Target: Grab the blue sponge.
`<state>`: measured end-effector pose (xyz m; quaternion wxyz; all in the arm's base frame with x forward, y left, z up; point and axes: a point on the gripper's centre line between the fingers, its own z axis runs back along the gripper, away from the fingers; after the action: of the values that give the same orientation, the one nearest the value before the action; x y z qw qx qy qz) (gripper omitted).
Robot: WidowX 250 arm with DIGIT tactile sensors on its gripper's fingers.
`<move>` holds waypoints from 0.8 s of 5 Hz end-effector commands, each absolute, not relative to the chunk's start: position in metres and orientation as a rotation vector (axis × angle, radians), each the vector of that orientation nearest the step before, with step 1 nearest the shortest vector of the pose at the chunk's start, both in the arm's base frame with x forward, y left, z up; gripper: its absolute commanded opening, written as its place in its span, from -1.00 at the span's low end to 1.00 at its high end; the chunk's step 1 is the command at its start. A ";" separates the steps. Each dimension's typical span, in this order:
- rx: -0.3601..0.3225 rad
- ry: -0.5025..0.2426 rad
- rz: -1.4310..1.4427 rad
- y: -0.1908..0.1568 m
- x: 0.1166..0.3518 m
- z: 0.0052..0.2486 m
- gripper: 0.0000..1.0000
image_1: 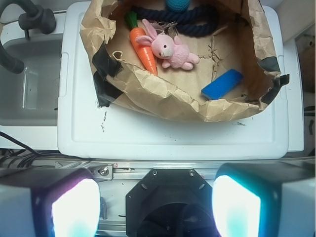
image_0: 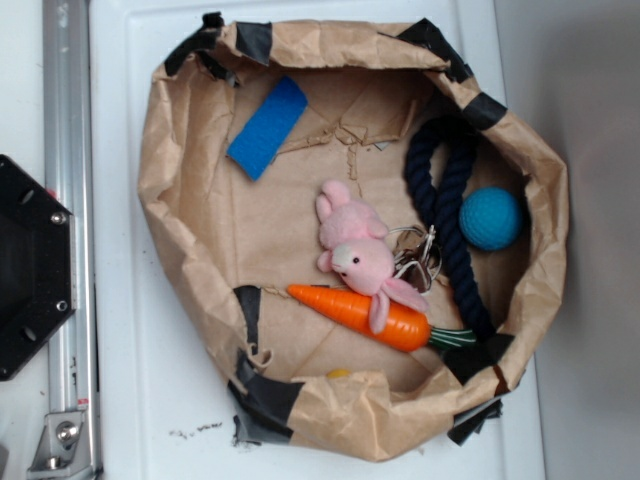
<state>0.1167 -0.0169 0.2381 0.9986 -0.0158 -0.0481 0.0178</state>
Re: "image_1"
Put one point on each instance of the metal keyring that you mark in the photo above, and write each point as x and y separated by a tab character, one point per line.
166	28

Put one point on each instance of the black octagonal mount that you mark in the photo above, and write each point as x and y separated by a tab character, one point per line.
170	203

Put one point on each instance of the teal crochet ball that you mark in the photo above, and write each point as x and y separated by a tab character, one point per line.
177	5

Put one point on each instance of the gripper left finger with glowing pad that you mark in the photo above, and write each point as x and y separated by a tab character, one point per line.
48	202

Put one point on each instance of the crumpled brown paper bag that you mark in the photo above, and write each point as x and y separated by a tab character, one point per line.
243	41

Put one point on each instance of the white plastic bin lid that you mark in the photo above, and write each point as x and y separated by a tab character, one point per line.
86	130

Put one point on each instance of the pink plush bunny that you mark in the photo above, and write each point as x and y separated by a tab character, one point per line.
172	51

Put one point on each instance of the orange toy carrot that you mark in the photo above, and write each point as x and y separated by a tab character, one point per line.
144	52

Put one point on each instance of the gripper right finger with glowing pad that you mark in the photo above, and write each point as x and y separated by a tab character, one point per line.
274	199

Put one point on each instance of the aluminium rail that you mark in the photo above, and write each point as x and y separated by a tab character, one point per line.
136	170

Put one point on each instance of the blue sponge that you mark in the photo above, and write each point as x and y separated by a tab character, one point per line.
222	85

